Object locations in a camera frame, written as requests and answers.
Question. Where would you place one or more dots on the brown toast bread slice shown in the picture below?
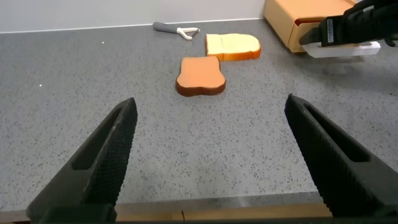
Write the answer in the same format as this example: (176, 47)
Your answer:
(200, 74)

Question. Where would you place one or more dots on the yellow drawer cabinet housing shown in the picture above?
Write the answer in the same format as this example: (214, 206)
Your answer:
(308, 7)

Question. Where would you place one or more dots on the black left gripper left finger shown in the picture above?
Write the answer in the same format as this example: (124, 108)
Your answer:
(102, 174)

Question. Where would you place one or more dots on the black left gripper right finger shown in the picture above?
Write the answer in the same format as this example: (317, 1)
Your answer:
(335, 174)

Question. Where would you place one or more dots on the white toast bread slice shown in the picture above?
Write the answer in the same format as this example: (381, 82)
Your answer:
(231, 44)

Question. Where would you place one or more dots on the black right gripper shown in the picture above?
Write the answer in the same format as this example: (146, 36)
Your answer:
(360, 26)

